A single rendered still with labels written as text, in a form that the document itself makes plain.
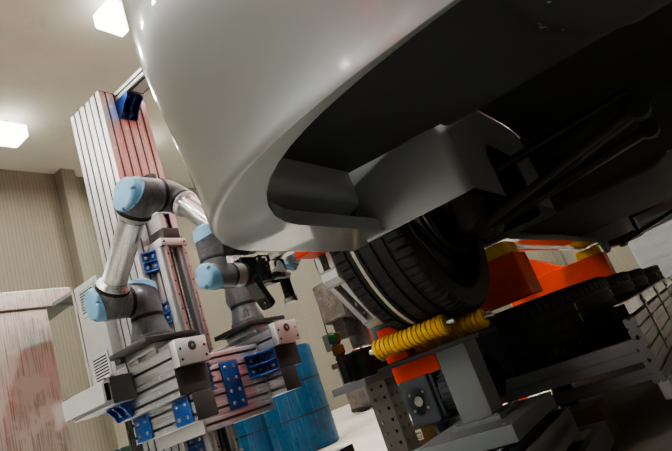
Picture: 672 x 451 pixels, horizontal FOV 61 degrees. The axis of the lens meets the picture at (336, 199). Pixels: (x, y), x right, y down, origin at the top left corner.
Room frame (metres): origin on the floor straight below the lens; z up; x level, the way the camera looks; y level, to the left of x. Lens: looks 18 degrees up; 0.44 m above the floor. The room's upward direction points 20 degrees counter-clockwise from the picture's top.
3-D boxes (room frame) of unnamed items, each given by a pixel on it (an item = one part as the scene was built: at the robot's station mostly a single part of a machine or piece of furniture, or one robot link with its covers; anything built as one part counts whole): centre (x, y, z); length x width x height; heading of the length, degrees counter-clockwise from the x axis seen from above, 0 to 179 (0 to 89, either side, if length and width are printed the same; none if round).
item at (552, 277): (3.92, -1.29, 0.69); 0.52 x 0.17 x 0.35; 61
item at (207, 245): (1.60, 0.39, 0.95); 0.11 x 0.08 x 0.11; 145
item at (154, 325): (2.04, 0.80, 0.87); 0.15 x 0.15 x 0.10
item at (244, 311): (2.46, 0.54, 0.87); 0.15 x 0.15 x 0.10
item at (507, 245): (2.16, -0.49, 0.71); 0.14 x 0.14 x 0.05; 61
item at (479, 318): (1.79, -0.18, 0.49); 0.29 x 0.06 x 0.06; 61
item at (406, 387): (2.10, -0.19, 0.26); 0.42 x 0.18 x 0.35; 61
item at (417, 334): (1.72, -0.06, 0.51); 0.29 x 0.06 x 0.06; 61
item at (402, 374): (1.86, -0.07, 0.48); 0.16 x 0.12 x 0.17; 61
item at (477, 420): (1.79, -0.18, 0.32); 0.40 x 0.30 x 0.28; 151
